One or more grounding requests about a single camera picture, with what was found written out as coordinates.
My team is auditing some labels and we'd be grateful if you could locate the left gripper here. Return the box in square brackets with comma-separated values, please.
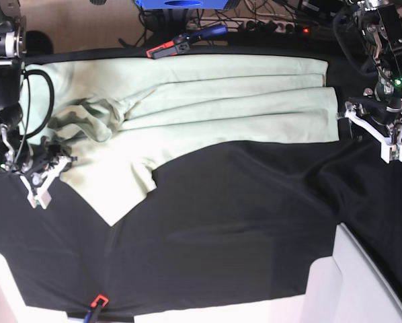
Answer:
[336, 96, 402, 164]

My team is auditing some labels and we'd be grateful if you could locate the red blue clamp bottom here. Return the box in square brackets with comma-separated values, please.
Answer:
[83, 294, 109, 323]

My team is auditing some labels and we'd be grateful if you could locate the black table cloth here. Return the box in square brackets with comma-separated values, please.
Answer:
[0, 43, 402, 319]

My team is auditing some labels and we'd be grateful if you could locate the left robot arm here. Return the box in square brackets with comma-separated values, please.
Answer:
[332, 1, 402, 163]

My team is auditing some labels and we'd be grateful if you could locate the white table frame left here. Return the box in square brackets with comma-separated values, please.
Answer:
[0, 254, 30, 322]

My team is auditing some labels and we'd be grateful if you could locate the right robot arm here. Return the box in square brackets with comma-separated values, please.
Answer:
[0, 1, 75, 209]

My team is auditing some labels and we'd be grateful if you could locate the white table frame right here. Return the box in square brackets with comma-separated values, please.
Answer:
[307, 223, 402, 323]

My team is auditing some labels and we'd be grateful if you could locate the red black clamp top centre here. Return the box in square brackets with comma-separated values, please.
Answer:
[146, 24, 228, 60]

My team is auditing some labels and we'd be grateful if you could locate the white table frame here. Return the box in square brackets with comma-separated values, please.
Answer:
[307, 223, 402, 323]
[0, 254, 30, 322]

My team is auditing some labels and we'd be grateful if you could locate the light green T-shirt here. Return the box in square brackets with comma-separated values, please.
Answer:
[21, 55, 339, 225]

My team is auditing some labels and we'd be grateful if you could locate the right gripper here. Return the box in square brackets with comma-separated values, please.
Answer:
[17, 136, 77, 209]

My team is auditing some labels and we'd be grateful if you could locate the black power strip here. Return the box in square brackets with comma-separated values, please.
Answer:
[238, 20, 311, 36]

